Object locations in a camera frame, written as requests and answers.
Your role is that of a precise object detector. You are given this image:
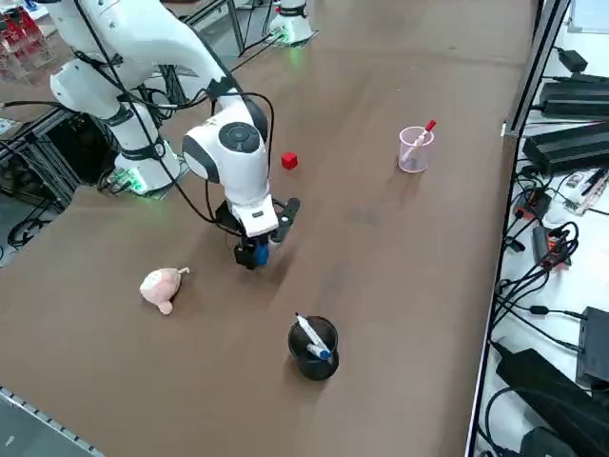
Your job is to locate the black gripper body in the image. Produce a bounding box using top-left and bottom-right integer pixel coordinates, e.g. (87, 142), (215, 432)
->
(214, 195), (302, 248)

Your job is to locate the pink plush pig toy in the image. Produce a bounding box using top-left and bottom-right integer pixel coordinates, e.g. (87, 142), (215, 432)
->
(139, 266), (192, 315)

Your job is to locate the white marker with blue cap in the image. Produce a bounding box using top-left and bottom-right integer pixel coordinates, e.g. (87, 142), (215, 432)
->
(294, 312), (332, 361)

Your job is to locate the black pen cup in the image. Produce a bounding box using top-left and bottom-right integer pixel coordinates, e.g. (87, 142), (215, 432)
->
(287, 315), (341, 381)

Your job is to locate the clear pink plastic cup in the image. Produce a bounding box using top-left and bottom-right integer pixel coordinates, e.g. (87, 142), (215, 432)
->
(398, 126), (435, 174)

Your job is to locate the red capped marker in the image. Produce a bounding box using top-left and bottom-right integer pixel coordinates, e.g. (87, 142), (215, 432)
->
(402, 119), (438, 163)

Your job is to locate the black metal rack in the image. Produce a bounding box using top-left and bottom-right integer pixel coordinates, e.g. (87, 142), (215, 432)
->
(0, 102), (121, 215)

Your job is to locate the orange and black device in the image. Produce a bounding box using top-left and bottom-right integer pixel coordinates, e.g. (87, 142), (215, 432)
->
(516, 188), (553, 220)

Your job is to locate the black adapter with orange plug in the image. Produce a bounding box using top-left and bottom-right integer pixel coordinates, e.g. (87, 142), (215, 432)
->
(531, 222), (580, 272)

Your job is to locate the ribbed black power brick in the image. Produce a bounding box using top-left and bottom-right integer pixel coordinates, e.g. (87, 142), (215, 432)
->
(522, 121), (609, 175)

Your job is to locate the bare circuit board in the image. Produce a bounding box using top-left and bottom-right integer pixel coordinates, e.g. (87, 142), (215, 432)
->
(563, 168), (609, 216)

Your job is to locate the clear acrylic shelf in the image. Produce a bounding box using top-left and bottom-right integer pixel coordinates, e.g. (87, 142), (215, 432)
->
(0, 9), (56, 85)

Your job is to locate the large black power brick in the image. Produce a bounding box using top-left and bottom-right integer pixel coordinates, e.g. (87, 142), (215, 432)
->
(540, 80), (609, 120)

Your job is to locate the small black power adapter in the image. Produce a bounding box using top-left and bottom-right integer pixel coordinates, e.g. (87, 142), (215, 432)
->
(556, 47), (589, 73)

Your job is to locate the black box adapter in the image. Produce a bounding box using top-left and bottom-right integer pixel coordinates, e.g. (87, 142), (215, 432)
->
(575, 307), (609, 387)

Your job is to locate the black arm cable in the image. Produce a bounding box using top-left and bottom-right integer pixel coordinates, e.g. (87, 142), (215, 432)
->
(70, 0), (276, 225)

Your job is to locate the aluminium camera post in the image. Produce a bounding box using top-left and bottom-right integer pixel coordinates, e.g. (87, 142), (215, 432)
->
(501, 0), (572, 139)

